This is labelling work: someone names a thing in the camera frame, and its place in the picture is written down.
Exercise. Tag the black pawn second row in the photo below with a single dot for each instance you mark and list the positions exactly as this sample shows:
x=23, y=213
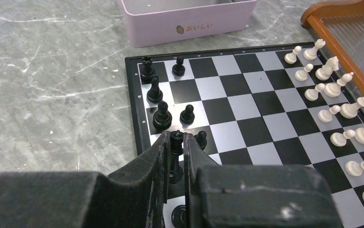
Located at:
x=201, y=139
x=178, y=69
x=187, y=116

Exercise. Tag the silver tin box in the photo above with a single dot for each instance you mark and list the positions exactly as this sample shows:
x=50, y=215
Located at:
x=154, y=22

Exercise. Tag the black queen piece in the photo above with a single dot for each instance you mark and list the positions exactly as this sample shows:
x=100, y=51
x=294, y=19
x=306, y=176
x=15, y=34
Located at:
x=162, y=118

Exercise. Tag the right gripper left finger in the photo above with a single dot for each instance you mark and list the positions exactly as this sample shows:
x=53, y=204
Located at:
x=130, y=197

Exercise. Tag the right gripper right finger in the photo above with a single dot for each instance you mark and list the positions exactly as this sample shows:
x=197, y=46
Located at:
x=254, y=196

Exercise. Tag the black piece corner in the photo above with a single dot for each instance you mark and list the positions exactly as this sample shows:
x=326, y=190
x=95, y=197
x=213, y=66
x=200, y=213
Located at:
x=147, y=72

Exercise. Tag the black king piece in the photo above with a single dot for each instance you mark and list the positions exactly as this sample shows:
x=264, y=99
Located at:
x=176, y=172

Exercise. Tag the black and white chessboard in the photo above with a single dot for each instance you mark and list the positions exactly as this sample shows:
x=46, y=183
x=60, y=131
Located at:
x=252, y=105

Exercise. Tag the orange wooden shelf rack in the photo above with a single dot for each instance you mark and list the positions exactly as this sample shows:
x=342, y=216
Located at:
x=341, y=24

